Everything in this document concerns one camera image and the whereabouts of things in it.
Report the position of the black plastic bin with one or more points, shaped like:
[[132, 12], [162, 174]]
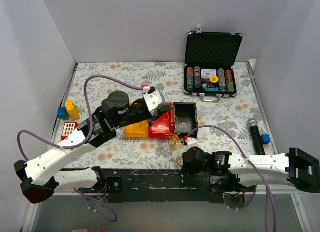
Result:
[[186, 119]]

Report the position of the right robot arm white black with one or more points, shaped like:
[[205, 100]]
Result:
[[295, 168]]

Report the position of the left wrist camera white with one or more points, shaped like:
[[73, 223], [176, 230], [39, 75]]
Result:
[[154, 100]]

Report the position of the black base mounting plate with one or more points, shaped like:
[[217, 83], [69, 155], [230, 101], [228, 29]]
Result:
[[142, 185]]

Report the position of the yellow plastic bin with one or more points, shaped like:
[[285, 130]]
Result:
[[137, 130]]

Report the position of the floral patterned table mat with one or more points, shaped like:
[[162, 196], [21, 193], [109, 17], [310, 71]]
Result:
[[223, 124]]

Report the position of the black poker chip case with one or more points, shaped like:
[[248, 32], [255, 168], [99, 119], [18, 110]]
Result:
[[209, 61]]

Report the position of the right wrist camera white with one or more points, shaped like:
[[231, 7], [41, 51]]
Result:
[[190, 142]]

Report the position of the black handheld microphone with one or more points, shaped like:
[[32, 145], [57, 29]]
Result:
[[252, 124]]

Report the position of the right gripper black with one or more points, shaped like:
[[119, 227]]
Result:
[[186, 152]]

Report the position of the red white toy brick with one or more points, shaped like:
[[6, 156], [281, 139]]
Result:
[[68, 128]]

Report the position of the red plastic bin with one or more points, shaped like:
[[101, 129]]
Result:
[[163, 127]]

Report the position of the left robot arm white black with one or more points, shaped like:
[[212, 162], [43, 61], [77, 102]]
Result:
[[46, 174]]

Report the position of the small blue block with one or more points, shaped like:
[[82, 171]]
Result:
[[265, 138]]

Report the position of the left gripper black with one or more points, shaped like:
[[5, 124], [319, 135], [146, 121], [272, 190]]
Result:
[[162, 110]]

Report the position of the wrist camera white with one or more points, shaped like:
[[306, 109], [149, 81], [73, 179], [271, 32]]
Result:
[[154, 100], [190, 142]]

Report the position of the stacked colourful toy bricks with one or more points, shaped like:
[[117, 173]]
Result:
[[69, 111]]

